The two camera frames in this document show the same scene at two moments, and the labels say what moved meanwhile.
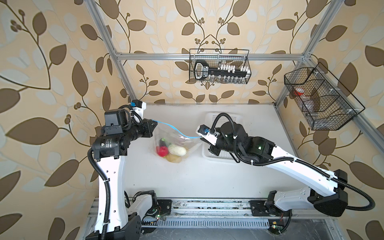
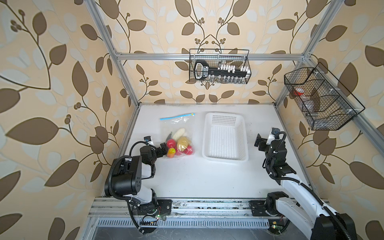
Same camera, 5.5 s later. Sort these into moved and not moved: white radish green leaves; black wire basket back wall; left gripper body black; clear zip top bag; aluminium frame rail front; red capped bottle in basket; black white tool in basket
Moved: clear zip top bag; left gripper body black; white radish green leaves
Not moved: black wire basket back wall; red capped bottle in basket; aluminium frame rail front; black white tool in basket
